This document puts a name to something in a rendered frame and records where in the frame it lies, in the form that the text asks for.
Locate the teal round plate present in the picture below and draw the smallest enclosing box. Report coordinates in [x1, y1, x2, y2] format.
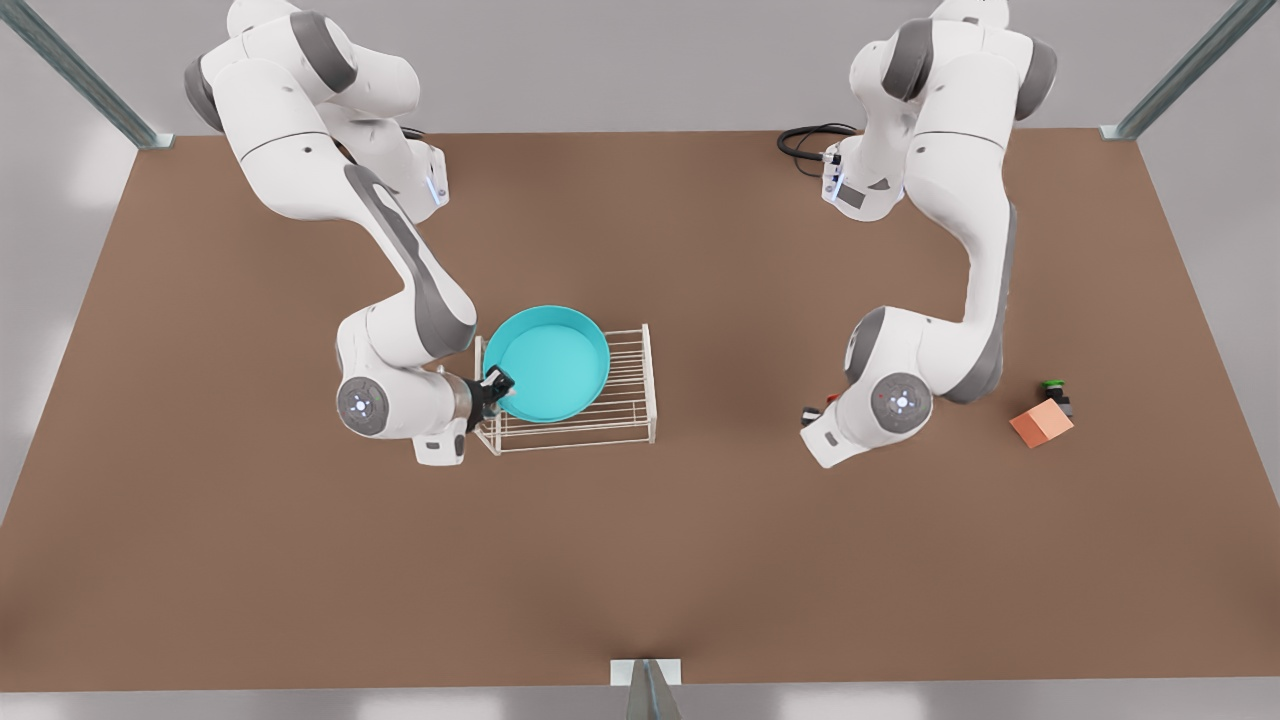
[483, 305, 612, 424]

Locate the orange box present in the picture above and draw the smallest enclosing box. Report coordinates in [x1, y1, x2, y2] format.
[1009, 400, 1075, 449]

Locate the white wire shelf rack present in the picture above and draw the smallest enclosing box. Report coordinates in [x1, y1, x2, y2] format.
[472, 323, 658, 457]

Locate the silver frame post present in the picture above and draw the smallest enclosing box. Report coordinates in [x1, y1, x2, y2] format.
[0, 0, 175, 151]
[611, 658, 684, 720]
[1099, 0, 1280, 142]

